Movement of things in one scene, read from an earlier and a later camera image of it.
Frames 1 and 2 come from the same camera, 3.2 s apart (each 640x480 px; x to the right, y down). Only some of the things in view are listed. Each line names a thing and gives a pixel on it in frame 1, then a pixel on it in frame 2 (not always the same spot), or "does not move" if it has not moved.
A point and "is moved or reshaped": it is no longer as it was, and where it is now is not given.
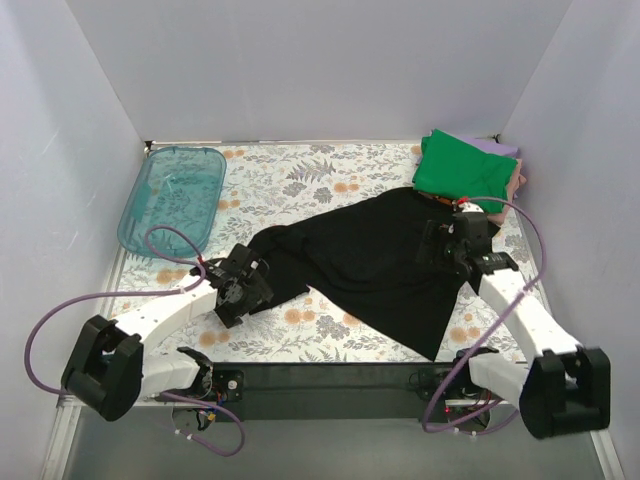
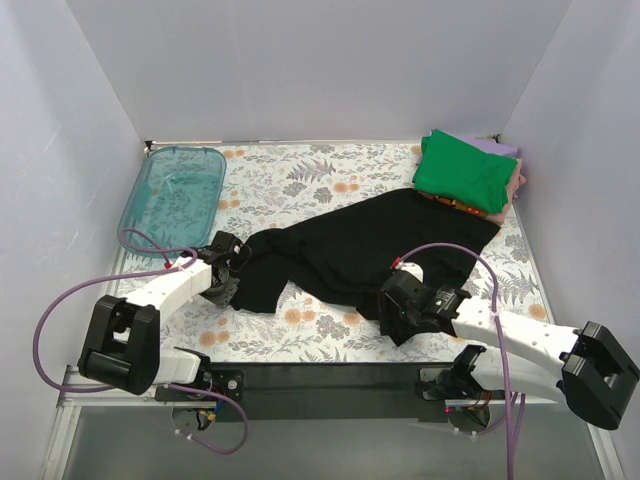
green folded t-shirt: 451,168 does not move
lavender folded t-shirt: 490,146 does not move
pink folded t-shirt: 517,180 does not move
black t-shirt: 360,260 is moved or reshaped
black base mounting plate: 327,392 does not move
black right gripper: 432,245 → 392,318
